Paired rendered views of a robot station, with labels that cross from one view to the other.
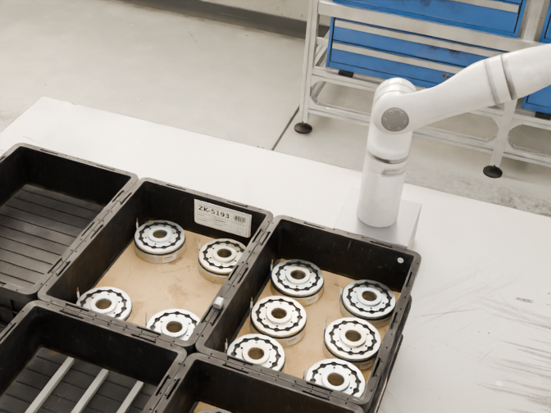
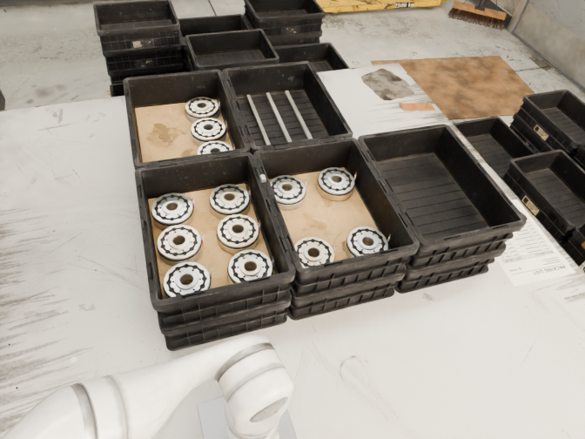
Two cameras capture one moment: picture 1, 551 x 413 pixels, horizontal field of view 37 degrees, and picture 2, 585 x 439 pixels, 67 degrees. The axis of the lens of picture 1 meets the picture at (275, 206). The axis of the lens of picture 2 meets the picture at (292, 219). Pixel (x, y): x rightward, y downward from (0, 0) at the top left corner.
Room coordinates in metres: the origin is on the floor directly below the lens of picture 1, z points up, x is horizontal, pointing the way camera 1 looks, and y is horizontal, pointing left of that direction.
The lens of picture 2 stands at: (1.67, -0.36, 1.71)
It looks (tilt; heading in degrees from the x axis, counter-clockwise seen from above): 50 degrees down; 139
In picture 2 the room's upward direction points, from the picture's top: 7 degrees clockwise
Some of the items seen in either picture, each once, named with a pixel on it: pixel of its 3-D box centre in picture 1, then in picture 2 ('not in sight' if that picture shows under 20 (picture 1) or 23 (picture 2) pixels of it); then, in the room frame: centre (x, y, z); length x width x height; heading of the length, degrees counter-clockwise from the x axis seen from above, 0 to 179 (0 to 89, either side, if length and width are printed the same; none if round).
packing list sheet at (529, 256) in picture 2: not in sight; (514, 236); (1.45, 0.75, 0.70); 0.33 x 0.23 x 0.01; 164
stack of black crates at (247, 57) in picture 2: not in sight; (232, 86); (-0.08, 0.64, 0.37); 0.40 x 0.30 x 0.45; 74
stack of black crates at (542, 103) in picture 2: not in sight; (554, 141); (1.07, 1.92, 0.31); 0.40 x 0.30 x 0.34; 164
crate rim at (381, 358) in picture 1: (316, 302); (209, 220); (1.07, -0.08, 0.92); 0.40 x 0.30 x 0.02; 162
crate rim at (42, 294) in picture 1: (163, 256); (330, 199); (1.17, 0.20, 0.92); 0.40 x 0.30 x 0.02; 162
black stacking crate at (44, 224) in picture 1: (28, 234); (428, 192); (1.26, 0.49, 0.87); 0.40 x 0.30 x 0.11; 162
